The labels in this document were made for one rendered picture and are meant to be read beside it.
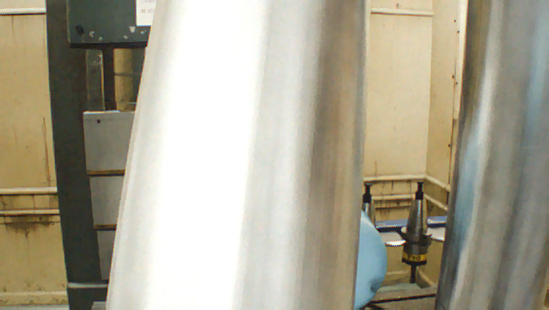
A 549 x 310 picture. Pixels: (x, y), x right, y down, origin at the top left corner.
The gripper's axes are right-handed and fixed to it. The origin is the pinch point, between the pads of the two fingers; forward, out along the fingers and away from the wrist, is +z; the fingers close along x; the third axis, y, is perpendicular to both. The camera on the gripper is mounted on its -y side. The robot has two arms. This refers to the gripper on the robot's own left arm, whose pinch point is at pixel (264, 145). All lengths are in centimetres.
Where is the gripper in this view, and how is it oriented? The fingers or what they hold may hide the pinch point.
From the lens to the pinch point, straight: 66.6
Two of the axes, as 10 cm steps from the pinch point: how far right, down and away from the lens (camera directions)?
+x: 9.9, -0.3, 1.5
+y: 0.0, 9.8, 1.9
